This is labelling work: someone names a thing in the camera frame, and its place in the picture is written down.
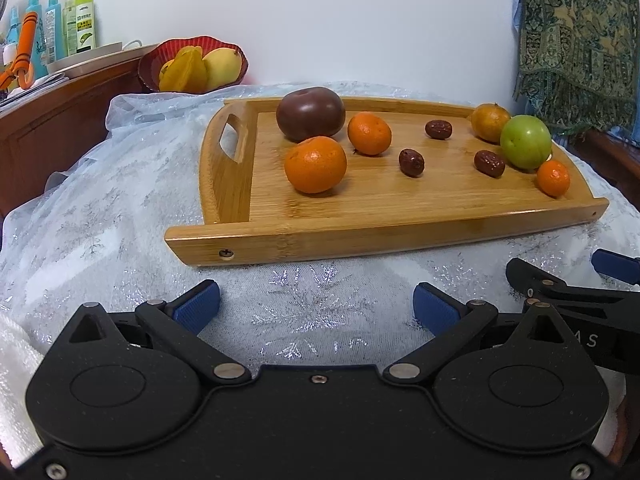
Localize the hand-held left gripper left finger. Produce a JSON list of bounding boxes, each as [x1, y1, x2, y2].
[[60, 280, 251, 387]]

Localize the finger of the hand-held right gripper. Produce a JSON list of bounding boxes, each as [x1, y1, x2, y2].
[[506, 258, 640, 309], [591, 249, 640, 281]]

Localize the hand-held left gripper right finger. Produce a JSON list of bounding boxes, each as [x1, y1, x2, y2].
[[381, 282, 576, 386]]

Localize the small tangerine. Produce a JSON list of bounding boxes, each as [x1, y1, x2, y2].
[[536, 160, 571, 198]]

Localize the wooden tray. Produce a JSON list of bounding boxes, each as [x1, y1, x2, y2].
[[165, 96, 610, 267]]

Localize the green apple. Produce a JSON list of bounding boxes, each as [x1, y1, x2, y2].
[[500, 115, 552, 170]]

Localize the large yellowish orange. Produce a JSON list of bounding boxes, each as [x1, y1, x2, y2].
[[469, 103, 512, 144]]

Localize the dark purple round fruit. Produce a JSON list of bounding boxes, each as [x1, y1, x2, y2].
[[276, 87, 347, 142]]

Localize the dark wooden side table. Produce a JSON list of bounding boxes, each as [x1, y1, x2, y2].
[[567, 130, 640, 196]]

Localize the white snowflake tablecloth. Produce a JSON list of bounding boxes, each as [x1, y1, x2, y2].
[[0, 80, 640, 376]]

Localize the white towel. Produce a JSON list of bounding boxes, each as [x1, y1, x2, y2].
[[0, 315, 628, 468]]

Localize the green patterned fringed shawl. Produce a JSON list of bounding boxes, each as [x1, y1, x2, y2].
[[515, 0, 631, 136]]

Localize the brown wooden cabinet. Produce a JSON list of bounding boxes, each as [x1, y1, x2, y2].
[[0, 52, 151, 221]]

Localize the yellow starfruit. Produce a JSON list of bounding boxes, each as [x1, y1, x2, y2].
[[159, 46, 208, 93]]

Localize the yellow mango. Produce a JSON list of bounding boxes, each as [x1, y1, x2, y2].
[[202, 47, 241, 91]]

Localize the red fruit bowl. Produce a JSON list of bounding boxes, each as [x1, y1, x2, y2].
[[138, 36, 249, 95]]

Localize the white tray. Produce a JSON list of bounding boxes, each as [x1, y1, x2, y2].
[[46, 41, 126, 79]]

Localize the stack of papers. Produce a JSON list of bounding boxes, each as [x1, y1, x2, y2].
[[0, 74, 68, 108]]

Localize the pale green bottle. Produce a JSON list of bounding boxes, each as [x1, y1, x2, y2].
[[64, 0, 78, 57]]

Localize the orange handled tool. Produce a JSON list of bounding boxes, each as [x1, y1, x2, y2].
[[0, 11, 41, 93]]

